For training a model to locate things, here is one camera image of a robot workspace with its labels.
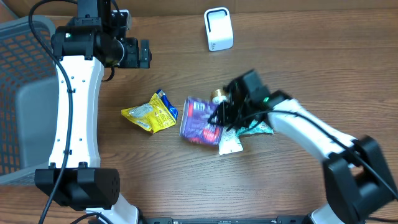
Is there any yellow blue snack packet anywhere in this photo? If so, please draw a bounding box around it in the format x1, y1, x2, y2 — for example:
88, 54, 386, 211
121, 89, 178, 133

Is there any white barcode scanner stand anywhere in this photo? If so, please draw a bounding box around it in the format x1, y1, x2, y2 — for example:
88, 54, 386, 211
203, 7, 234, 52

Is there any white tube with gold cap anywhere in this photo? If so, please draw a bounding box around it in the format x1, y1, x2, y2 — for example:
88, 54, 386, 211
211, 89, 243, 155

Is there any grey plastic mesh basket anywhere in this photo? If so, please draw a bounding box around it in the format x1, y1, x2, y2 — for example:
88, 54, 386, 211
1, 17, 58, 185

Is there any purple Carefree pad pack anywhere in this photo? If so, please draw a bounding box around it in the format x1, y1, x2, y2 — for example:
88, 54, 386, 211
180, 96, 223, 146

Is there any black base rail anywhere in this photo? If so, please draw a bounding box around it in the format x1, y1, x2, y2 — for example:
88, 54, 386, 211
139, 215, 307, 224

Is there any teal wet wipes pack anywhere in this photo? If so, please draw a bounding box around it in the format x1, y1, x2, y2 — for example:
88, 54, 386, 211
236, 120, 274, 137

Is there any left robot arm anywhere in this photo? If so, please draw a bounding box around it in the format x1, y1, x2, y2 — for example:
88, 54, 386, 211
34, 0, 152, 224

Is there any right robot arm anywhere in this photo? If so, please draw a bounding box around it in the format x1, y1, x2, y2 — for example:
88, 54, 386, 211
208, 70, 397, 223

